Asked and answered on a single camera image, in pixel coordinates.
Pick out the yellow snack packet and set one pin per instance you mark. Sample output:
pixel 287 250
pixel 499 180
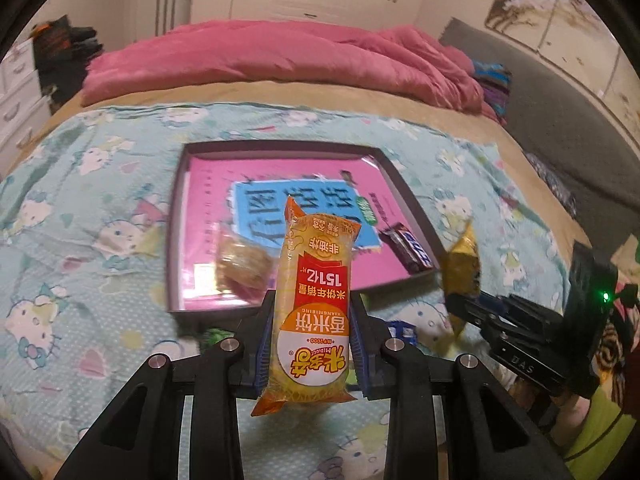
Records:
pixel 460 265

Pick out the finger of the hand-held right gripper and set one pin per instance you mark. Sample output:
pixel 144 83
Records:
pixel 525 312
pixel 530 362

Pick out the blue white snack packet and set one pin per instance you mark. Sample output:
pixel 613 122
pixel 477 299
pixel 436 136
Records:
pixel 404 331

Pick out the white drawer chest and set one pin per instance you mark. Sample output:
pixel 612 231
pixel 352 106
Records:
pixel 20 95

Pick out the pile of dark clothes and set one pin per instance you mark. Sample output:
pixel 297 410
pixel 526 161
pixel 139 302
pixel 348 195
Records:
pixel 65 60

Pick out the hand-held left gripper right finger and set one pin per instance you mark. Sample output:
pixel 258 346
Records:
pixel 361 362

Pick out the grey padded headboard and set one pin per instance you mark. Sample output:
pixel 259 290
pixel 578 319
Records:
pixel 550 100

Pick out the dark shallow box tray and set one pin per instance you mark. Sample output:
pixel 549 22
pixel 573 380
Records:
pixel 300 148

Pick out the orange rice cracker packet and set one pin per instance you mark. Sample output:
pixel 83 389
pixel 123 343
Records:
pixel 310 310

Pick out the cartoon cat printed blanket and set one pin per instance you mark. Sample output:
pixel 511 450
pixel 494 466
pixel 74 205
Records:
pixel 100 210

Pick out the dark patterned cloth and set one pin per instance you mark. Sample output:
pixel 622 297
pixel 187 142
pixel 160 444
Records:
pixel 555 185

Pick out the pink duvet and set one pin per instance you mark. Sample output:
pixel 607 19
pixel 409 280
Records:
pixel 275 50

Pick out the green pea snack packet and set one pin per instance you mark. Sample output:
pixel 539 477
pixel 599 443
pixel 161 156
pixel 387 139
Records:
pixel 216 335

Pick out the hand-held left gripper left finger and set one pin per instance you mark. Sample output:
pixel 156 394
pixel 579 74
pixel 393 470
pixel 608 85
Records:
pixel 257 365

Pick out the floral wall painting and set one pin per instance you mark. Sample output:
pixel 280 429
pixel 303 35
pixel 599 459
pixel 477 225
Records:
pixel 550 10

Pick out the clear wrapped brown cake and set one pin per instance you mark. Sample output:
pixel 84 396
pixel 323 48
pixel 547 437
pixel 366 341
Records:
pixel 240 260

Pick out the green cloth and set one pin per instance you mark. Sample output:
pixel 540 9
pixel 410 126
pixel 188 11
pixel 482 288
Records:
pixel 610 440

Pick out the colourful striped cloth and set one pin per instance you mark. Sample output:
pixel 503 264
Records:
pixel 492 85

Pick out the dark chocolate bar blue label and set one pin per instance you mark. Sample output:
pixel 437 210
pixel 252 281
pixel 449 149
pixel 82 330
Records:
pixel 407 247

